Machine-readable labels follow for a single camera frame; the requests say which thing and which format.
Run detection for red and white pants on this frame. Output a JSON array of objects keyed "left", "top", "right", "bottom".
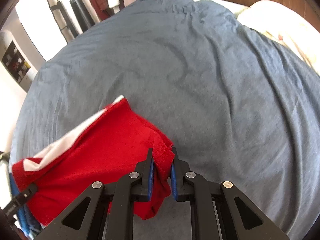
[{"left": 12, "top": 96, "right": 174, "bottom": 225}]

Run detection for grey bed blanket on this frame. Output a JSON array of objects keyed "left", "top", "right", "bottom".
[{"left": 10, "top": 0, "right": 319, "bottom": 239}]

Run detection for black rolled tubes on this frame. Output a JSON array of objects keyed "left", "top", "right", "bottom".
[{"left": 69, "top": 0, "right": 95, "bottom": 33}]

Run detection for cream pillow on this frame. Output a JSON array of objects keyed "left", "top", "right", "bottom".
[{"left": 193, "top": 0, "right": 320, "bottom": 73}]

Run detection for wall poster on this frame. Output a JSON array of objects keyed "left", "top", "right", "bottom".
[{"left": 2, "top": 41, "right": 30, "bottom": 83}]

